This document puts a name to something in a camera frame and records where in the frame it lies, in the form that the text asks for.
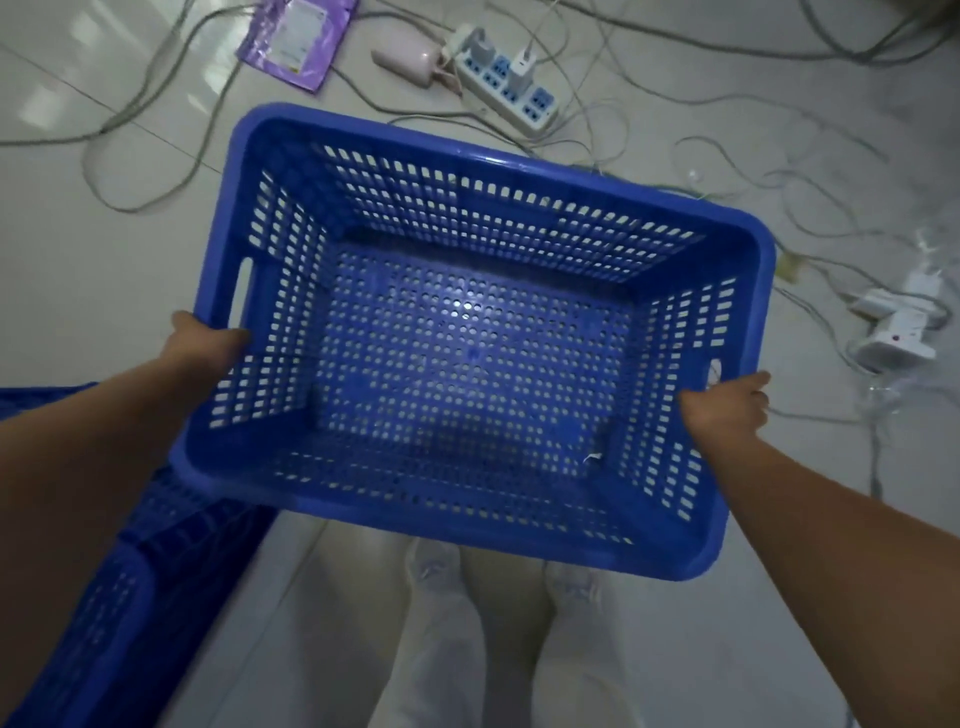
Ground blue perforated plastic basket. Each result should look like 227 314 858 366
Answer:
168 102 777 582
0 384 280 728

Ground purple foil pouch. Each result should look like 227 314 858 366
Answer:
235 0 360 94

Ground person's right forearm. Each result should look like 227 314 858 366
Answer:
693 431 960 728

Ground grey cable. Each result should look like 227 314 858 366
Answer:
0 0 260 215

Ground white cable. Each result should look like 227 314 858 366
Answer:
570 97 924 249

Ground white power strip with red button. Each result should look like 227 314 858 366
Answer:
853 313 939 372

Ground person's left forearm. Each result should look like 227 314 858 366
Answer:
0 352 198 717

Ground person's white trousers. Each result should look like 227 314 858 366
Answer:
300 517 624 728

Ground white power adapter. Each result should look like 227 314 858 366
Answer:
849 271 950 325

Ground person's left white shoe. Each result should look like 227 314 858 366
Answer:
405 538 465 601

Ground pink handheld device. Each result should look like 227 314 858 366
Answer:
371 41 440 90

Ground person's right white shoe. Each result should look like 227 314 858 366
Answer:
543 558 605 609

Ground person's left hand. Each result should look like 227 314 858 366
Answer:
159 310 252 393

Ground person's white shoe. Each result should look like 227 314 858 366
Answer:
543 558 605 609
405 538 465 601

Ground person's right hand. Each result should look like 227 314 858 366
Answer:
678 370 772 451

